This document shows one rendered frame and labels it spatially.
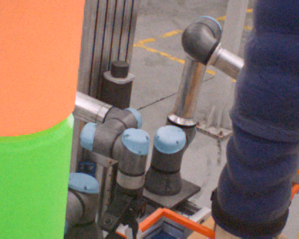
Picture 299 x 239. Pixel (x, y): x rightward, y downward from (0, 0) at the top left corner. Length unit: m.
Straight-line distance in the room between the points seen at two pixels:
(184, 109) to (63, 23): 2.26
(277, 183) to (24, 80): 1.63
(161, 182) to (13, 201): 2.21
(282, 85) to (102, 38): 0.68
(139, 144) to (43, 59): 1.48
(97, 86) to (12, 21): 1.96
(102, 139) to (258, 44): 0.48
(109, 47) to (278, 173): 0.72
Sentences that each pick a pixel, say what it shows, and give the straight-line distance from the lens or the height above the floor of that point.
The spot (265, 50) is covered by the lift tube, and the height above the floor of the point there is 1.83.
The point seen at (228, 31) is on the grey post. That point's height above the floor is 0.87.
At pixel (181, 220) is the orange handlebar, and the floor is 1.20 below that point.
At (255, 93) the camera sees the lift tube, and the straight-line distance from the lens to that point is 1.66.
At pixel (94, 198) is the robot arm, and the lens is 2.01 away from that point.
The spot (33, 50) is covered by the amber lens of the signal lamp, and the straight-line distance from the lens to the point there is 0.18.
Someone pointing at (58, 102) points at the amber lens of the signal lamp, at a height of 2.23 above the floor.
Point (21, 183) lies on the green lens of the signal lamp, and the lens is 0.19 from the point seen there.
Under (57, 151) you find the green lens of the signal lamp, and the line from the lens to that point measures 0.20.
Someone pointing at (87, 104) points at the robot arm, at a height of 1.54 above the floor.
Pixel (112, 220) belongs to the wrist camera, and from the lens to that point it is 1.72.
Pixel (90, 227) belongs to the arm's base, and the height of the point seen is 1.11.
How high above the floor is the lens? 2.30
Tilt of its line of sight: 25 degrees down
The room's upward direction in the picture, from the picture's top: 8 degrees clockwise
